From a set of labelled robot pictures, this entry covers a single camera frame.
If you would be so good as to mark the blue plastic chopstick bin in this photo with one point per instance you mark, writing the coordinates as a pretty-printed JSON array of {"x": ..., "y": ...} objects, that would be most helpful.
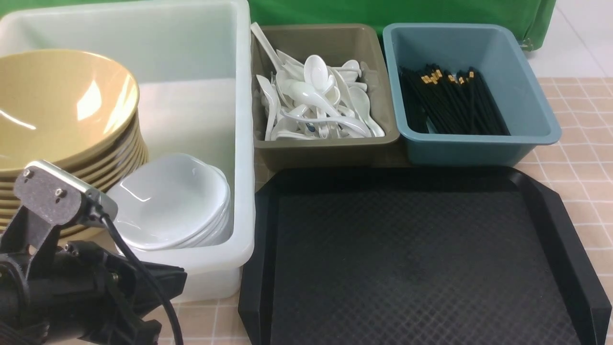
[{"x": 493, "y": 51}]

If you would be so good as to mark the stack of white dishes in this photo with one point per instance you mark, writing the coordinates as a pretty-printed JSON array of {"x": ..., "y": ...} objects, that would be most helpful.
[{"x": 216, "y": 236}]

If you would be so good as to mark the bundle of black chopsticks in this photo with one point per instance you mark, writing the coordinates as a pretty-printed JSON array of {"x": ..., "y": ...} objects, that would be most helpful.
[{"x": 438, "y": 101}]

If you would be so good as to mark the large white plastic tub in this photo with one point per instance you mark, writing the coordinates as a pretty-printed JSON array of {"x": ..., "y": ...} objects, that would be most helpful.
[{"x": 192, "y": 60}]

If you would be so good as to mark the yellow noodle bowl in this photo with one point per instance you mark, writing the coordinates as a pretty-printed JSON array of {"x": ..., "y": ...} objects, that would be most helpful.
[{"x": 61, "y": 105}]

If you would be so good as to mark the black plastic serving tray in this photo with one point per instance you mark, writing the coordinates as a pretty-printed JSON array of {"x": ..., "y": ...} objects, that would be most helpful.
[{"x": 418, "y": 256}]

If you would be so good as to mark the stack of yellow bowls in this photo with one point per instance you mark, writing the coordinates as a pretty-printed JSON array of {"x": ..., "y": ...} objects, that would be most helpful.
[{"x": 103, "y": 170}]

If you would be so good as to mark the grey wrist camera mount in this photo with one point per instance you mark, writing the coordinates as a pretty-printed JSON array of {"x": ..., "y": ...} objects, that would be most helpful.
[{"x": 51, "y": 200}]

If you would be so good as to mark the white ceramic soup spoon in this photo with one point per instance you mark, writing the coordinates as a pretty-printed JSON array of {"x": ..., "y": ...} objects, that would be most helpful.
[{"x": 307, "y": 94}]

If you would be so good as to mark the white dish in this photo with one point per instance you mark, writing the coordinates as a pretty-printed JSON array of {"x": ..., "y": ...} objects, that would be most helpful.
[{"x": 168, "y": 201}]

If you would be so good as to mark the green cloth backdrop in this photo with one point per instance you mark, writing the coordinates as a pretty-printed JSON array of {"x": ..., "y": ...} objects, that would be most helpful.
[{"x": 527, "y": 20}]

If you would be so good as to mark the pile of white spoons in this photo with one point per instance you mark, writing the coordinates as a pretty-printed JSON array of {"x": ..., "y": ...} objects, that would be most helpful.
[{"x": 339, "y": 84}]

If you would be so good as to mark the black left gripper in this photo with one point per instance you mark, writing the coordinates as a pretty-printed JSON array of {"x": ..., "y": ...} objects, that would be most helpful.
[{"x": 92, "y": 295}]

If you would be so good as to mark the brown plastic spoon bin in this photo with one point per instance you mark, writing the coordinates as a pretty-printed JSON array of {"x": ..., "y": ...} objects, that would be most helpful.
[{"x": 336, "y": 44}]

